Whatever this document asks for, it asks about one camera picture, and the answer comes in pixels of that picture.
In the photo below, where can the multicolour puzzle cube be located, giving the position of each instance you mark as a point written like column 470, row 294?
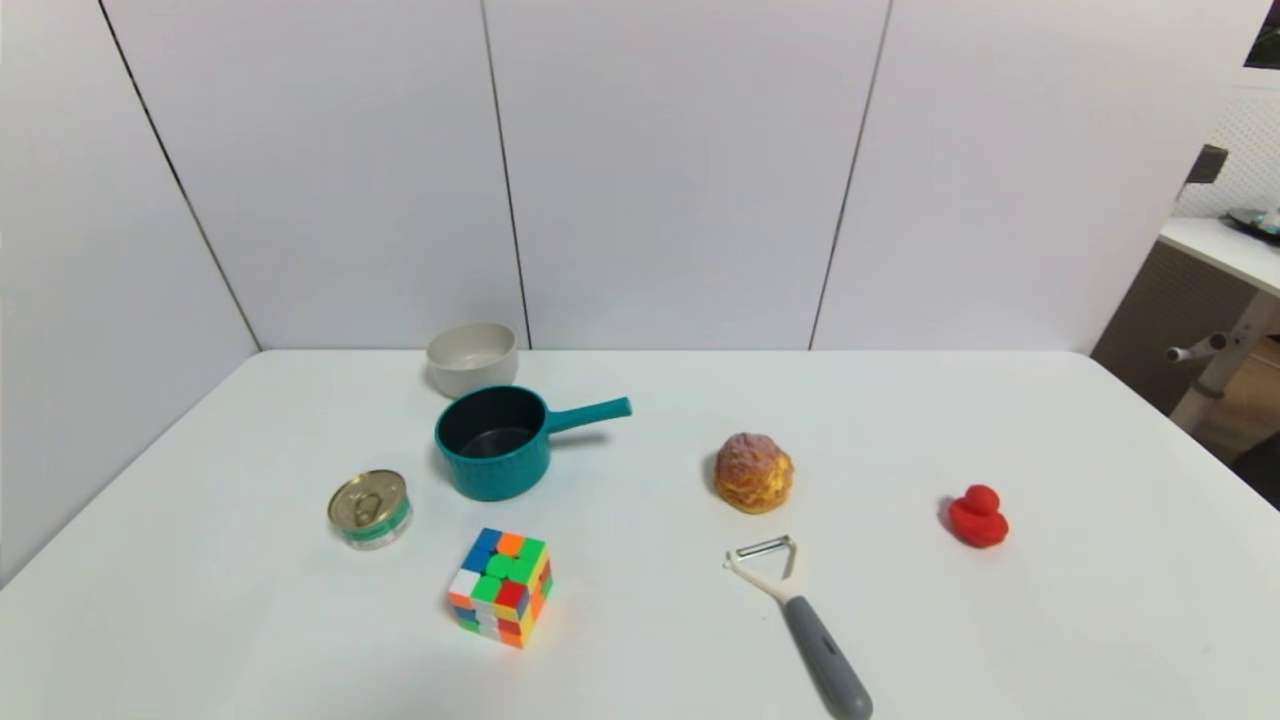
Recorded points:
column 500, row 590

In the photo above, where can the dark plate on desk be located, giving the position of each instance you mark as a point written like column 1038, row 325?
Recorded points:
column 1258, row 220

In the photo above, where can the tin can with pull tab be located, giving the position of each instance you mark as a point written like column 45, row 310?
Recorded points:
column 368, row 505

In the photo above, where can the brown desk side panel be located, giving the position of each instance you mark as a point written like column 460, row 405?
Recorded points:
column 1160, row 320

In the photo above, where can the golden cream puff bread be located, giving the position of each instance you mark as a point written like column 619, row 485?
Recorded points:
column 754, row 478

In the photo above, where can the black object on floor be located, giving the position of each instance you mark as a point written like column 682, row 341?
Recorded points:
column 1262, row 465

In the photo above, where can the white pegboard panel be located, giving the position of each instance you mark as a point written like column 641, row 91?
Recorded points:
column 1245, row 150

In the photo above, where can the beige ceramic bowl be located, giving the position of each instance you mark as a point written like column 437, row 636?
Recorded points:
column 470, row 376

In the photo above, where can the red rubber duck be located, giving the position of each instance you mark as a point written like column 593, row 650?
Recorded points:
column 978, row 522

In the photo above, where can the white desk with leg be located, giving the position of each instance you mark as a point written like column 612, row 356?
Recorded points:
column 1215, row 245

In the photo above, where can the black wall-mounted box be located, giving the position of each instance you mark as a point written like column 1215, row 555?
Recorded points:
column 1208, row 163

